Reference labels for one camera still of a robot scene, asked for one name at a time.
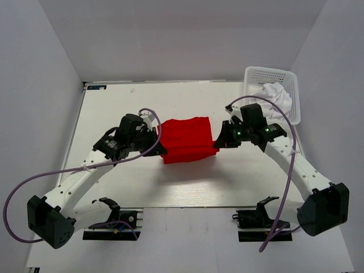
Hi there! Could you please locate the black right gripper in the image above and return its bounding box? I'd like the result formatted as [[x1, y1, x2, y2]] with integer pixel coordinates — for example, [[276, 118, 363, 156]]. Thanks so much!
[[213, 120, 253, 148]]

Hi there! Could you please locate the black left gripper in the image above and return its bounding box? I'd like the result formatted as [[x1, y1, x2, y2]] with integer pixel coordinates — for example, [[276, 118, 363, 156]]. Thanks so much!
[[129, 127, 167, 156]]

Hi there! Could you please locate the red t-shirt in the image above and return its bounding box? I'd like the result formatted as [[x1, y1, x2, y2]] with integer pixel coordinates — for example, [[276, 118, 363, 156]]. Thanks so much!
[[158, 117, 220, 164]]

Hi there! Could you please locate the white t-shirt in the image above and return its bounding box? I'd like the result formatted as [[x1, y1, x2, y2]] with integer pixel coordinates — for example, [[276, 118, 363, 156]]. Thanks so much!
[[248, 82, 292, 120]]

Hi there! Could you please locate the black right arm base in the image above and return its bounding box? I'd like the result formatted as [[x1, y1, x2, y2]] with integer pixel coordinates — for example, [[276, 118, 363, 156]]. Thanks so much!
[[232, 196, 279, 242]]

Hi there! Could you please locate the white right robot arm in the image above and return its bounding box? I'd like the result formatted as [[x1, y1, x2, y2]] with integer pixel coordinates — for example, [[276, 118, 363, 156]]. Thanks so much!
[[214, 104, 349, 236]]

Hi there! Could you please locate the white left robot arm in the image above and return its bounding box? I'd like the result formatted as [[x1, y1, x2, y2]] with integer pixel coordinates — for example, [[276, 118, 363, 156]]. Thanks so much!
[[27, 108, 166, 249]]

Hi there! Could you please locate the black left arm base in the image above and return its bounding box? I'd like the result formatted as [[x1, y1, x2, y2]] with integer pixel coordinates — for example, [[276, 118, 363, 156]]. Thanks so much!
[[82, 197, 143, 241]]

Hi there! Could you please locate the white plastic basket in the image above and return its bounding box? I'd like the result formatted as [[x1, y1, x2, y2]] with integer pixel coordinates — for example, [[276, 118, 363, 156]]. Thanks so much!
[[242, 67, 301, 125]]

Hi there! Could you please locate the blue table label sticker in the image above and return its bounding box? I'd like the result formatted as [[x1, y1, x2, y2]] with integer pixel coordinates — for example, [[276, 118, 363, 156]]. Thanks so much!
[[87, 85, 107, 90]]

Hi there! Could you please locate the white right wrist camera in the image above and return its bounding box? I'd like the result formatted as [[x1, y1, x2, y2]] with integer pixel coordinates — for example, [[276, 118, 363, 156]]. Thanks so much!
[[225, 104, 243, 125]]

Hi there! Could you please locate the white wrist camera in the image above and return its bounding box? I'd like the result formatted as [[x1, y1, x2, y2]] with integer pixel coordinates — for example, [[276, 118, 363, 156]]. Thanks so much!
[[139, 112, 155, 130], [225, 104, 243, 125]]

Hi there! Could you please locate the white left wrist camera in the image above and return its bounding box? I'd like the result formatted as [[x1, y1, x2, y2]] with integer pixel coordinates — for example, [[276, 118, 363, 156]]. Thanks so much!
[[139, 112, 155, 130]]

